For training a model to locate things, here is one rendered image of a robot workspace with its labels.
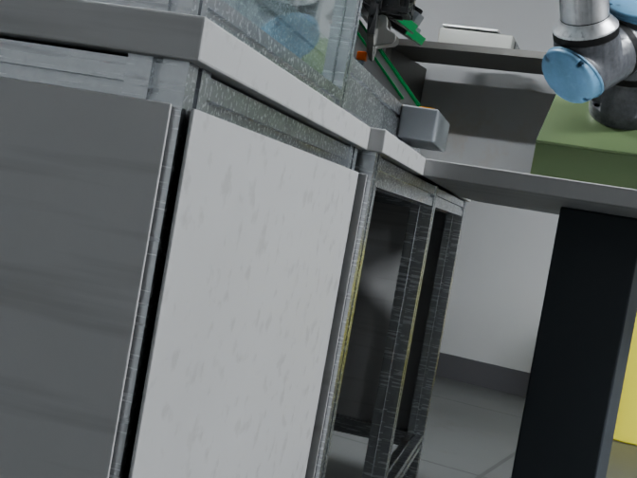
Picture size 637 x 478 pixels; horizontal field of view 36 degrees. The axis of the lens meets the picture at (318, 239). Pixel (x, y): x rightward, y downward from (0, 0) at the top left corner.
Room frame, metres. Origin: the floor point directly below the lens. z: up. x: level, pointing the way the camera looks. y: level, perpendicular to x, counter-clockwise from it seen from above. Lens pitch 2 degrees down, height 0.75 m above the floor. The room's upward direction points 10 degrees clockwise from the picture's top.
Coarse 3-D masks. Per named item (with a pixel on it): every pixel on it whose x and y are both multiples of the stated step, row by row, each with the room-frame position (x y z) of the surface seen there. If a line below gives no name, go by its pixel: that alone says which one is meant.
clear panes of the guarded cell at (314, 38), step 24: (240, 0) 0.83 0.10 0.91; (264, 0) 0.89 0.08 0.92; (288, 0) 0.96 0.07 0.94; (312, 0) 1.04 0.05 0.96; (336, 0) 1.14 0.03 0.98; (264, 24) 0.90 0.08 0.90; (288, 24) 0.97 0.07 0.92; (312, 24) 1.06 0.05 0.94; (336, 24) 1.16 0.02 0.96; (288, 48) 0.99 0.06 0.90; (312, 48) 1.07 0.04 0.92; (336, 48) 1.18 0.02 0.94
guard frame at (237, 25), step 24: (96, 0) 0.71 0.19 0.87; (120, 0) 0.71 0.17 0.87; (144, 0) 0.70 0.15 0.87; (168, 0) 0.70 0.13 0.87; (192, 0) 0.70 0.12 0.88; (216, 0) 0.74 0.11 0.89; (360, 0) 1.20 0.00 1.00; (216, 24) 0.75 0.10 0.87; (240, 24) 0.80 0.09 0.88; (264, 48) 0.88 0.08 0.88; (288, 72) 0.95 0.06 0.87; (312, 72) 1.04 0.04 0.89; (336, 72) 1.18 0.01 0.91; (336, 96) 1.16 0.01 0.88
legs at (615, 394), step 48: (576, 240) 1.93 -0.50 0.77; (624, 240) 1.89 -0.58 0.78; (576, 288) 1.92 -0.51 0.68; (624, 288) 1.88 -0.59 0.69; (576, 336) 1.91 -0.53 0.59; (624, 336) 1.90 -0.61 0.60; (528, 384) 1.95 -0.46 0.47; (576, 384) 1.91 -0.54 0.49; (528, 432) 1.94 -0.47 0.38; (576, 432) 1.90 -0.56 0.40
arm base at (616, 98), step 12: (624, 84) 1.89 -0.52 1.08; (636, 84) 1.88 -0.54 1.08; (600, 96) 1.96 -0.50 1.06; (612, 96) 1.92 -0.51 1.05; (624, 96) 1.90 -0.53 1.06; (636, 96) 1.90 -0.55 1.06; (600, 108) 1.94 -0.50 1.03; (612, 108) 1.92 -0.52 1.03; (624, 108) 1.91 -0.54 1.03; (636, 108) 1.91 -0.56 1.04; (600, 120) 1.95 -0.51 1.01; (612, 120) 1.93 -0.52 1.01; (624, 120) 1.92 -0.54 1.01; (636, 120) 1.91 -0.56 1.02
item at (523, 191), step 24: (432, 168) 1.67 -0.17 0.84; (456, 168) 1.65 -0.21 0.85; (480, 168) 1.64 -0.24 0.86; (456, 192) 2.15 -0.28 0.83; (480, 192) 1.94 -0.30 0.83; (504, 192) 1.75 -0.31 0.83; (528, 192) 1.61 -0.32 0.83; (552, 192) 1.59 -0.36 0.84; (576, 192) 1.57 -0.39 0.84; (600, 192) 1.55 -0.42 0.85; (624, 192) 1.54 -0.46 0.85
